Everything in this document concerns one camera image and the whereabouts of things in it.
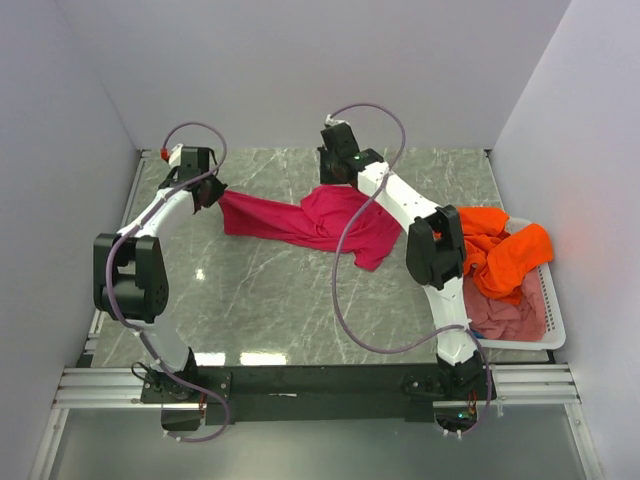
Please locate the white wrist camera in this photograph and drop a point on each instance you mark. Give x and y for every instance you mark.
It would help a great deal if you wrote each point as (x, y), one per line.
(172, 156)
(331, 121)

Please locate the orange t shirt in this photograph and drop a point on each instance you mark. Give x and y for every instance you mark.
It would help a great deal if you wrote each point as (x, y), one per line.
(497, 261)

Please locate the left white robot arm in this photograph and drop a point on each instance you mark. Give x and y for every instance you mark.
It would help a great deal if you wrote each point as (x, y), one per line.
(130, 279)

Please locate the salmon pink t shirt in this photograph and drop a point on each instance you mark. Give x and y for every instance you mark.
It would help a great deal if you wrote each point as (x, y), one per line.
(498, 320)

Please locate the magenta t shirt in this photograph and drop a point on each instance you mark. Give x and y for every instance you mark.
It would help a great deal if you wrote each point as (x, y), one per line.
(317, 222)

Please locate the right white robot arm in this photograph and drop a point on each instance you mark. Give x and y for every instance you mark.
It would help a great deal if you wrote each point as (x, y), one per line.
(435, 253)

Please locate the aluminium frame rail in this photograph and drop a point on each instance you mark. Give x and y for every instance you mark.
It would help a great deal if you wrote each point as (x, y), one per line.
(113, 388)

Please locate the white plastic laundry basket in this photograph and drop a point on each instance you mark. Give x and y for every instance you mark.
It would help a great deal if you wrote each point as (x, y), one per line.
(554, 336)

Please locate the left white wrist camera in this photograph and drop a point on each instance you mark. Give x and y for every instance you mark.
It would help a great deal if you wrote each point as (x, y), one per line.
(172, 156)

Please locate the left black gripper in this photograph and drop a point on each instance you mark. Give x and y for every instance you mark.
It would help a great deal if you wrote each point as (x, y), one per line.
(219, 188)

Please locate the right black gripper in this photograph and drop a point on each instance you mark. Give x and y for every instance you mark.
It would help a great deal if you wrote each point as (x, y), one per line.
(325, 179)

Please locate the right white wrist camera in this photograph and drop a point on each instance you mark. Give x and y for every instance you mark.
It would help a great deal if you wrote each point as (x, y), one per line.
(331, 121)

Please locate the black base beam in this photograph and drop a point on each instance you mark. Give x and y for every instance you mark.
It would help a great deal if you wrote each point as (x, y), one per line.
(298, 393)

